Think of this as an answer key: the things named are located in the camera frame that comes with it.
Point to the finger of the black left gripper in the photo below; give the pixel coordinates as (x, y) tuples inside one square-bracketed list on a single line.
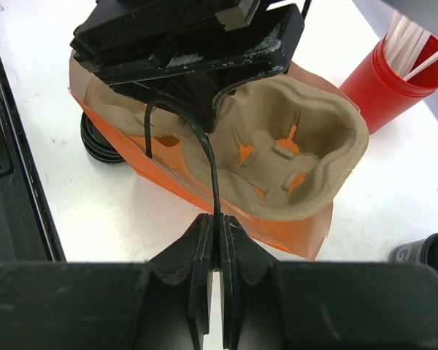
[(185, 56)]

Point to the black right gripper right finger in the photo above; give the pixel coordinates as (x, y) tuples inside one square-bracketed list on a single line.
[(273, 304)]

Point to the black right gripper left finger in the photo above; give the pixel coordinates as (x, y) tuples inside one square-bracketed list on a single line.
[(163, 303)]

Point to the orange paper bag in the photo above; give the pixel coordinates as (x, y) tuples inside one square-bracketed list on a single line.
[(302, 237)]

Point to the black paper coffee cup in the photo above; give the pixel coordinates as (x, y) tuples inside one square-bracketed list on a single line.
[(423, 251)]

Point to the stack of black lids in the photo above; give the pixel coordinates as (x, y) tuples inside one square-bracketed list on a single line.
[(96, 145)]

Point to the brown cardboard cup carrier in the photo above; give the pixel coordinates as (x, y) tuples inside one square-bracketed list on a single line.
[(283, 148)]

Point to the red cylindrical straw holder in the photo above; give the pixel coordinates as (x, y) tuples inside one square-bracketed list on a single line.
[(380, 94)]

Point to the white wrapped straw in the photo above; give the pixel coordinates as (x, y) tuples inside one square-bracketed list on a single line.
[(428, 62)]

